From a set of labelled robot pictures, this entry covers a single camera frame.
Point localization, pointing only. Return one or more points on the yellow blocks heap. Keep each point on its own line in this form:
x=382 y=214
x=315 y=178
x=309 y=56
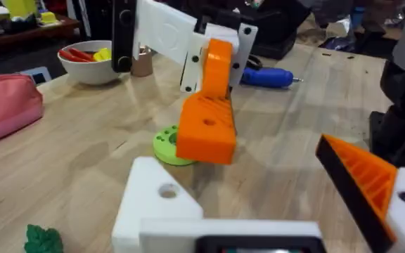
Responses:
x=21 y=8

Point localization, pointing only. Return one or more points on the pink zip bag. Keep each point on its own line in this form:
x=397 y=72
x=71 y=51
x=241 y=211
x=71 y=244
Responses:
x=5 y=105

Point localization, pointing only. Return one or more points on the black wrist plate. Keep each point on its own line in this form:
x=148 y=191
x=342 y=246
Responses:
x=123 y=35

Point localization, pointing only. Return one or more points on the tan cylinder cup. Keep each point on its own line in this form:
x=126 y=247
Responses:
x=142 y=65

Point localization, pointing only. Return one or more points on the bare white left gripper left finger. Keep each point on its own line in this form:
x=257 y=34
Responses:
x=146 y=196

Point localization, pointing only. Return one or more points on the green disc with holes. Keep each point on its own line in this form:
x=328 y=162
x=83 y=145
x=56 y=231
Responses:
x=164 y=147

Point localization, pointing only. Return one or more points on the white orange left gripper right finger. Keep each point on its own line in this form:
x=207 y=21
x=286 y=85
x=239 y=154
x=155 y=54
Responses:
x=371 y=182

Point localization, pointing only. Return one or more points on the orange ribbed wedge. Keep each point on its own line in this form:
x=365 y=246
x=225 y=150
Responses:
x=206 y=140

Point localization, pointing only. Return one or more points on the black bag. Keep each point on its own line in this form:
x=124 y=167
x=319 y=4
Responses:
x=280 y=24

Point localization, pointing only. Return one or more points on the green vegetable toy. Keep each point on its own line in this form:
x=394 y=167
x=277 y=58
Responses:
x=42 y=240

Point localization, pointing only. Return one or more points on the white tub with toys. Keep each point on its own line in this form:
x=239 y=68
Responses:
x=86 y=68

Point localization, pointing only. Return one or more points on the blue electric screwdriver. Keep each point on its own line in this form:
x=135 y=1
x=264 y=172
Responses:
x=265 y=77

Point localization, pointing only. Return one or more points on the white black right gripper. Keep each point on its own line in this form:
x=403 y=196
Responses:
x=167 y=31

